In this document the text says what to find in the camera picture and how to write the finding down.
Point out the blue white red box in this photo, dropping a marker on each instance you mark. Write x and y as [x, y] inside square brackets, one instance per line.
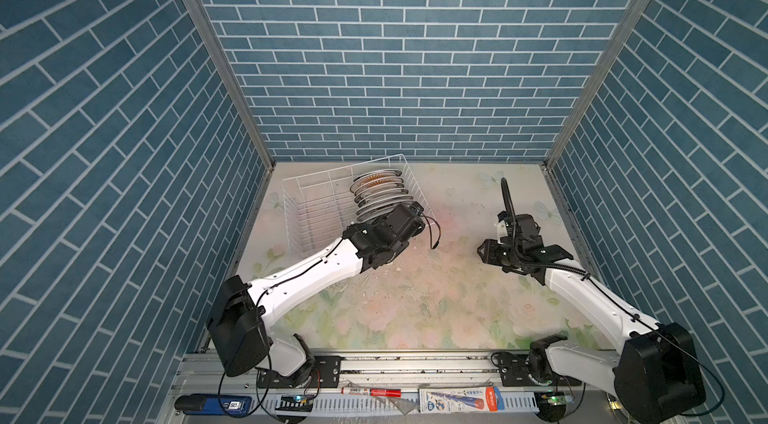
[460, 400]

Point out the red marker pen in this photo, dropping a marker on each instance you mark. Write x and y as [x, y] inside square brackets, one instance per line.
[372, 392]

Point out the white slotted cable duct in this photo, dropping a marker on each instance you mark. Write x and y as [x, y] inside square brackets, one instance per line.
[340, 405]

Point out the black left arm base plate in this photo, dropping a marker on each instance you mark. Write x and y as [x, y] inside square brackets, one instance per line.
[321, 371]

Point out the small circuit board right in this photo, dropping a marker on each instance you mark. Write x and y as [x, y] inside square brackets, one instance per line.
[556, 398]

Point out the blue black handheld device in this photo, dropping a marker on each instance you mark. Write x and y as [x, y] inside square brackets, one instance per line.
[213, 405]

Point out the white plate green rim text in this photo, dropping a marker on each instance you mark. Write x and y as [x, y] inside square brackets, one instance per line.
[372, 214]

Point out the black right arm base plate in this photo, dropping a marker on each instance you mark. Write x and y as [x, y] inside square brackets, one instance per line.
[514, 371]

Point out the aluminium rail frame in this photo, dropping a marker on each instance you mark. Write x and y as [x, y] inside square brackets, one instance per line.
[408, 371]

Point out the small circuit board left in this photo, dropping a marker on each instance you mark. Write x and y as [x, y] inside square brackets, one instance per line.
[296, 403]

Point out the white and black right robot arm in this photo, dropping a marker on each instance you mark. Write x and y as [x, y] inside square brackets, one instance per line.
[650, 367]

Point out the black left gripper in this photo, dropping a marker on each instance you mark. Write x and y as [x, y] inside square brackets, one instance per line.
[402, 245]

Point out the small circuit board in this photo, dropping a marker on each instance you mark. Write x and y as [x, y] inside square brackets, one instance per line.
[296, 403]
[556, 398]

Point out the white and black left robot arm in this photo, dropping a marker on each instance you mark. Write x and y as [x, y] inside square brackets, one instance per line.
[243, 313]

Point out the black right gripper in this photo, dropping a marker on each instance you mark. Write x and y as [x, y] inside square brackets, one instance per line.
[487, 253]

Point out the white wire dish rack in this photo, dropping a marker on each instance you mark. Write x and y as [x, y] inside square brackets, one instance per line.
[319, 206]

